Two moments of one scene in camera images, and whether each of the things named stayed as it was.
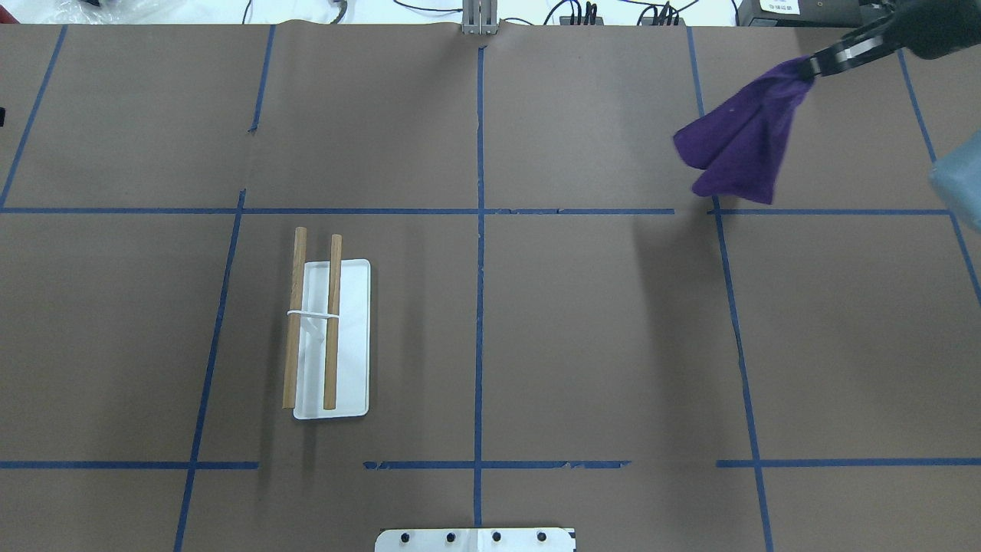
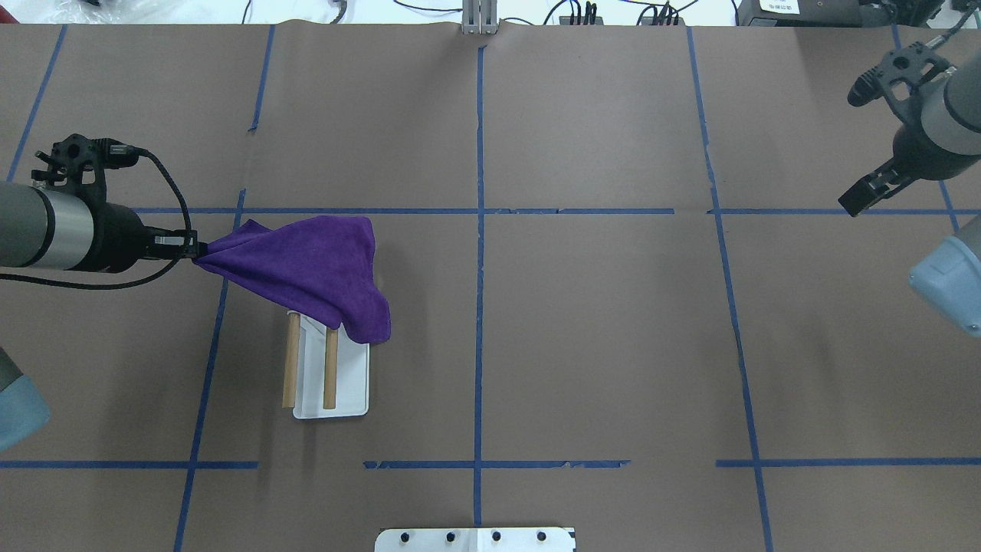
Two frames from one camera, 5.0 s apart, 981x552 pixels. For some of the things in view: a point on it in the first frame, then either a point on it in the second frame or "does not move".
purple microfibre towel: [739, 143] -> [322, 267]
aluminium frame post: [480, 17] does not move
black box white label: [800, 13] does not move
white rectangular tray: [327, 366] does not move
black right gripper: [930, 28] -> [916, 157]
